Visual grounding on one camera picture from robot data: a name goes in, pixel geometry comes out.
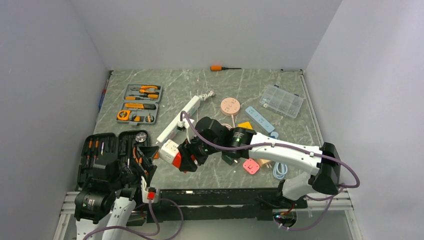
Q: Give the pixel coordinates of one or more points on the red cube adapter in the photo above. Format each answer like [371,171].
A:
[177,160]

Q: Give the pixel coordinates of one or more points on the green cube adapter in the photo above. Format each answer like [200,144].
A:
[229,160]

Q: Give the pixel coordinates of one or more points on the pink round socket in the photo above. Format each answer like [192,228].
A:
[230,106]

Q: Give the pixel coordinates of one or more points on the orange handled screwdriver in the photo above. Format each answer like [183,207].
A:
[217,68]

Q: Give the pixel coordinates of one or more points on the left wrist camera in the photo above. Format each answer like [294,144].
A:
[148,194]

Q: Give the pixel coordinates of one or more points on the small pink plug adapter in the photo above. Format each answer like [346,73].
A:
[251,166]

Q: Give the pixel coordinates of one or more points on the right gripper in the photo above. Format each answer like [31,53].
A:
[188,152]

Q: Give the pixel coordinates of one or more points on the yellow cube adapter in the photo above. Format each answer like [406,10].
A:
[246,125]

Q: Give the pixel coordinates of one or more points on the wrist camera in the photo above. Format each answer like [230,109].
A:
[184,127]
[148,194]

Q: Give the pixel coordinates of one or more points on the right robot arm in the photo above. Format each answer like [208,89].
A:
[321,172]

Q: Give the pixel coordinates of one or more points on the white power strip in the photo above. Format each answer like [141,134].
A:
[172,129]

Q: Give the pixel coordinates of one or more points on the blue red pen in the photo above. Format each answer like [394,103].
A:
[102,96]

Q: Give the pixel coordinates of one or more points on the grey tool tray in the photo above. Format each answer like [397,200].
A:
[140,105]

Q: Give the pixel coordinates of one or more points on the white cube adapter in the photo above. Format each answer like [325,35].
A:
[169,151]

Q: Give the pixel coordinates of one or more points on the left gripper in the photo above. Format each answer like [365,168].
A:
[146,169]

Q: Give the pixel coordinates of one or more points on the clear plastic screw box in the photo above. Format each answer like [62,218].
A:
[281,101]

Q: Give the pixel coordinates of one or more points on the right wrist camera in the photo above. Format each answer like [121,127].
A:
[184,127]

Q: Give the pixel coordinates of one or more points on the tan cube adapter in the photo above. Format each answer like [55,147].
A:
[264,163]

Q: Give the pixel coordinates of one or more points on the light blue power strip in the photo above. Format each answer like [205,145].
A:
[254,115]

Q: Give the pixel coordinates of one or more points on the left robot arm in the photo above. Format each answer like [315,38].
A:
[111,227]

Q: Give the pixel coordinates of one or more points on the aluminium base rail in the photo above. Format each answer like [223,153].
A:
[197,204]

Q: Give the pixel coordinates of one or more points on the black tool case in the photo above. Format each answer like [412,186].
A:
[98,144]

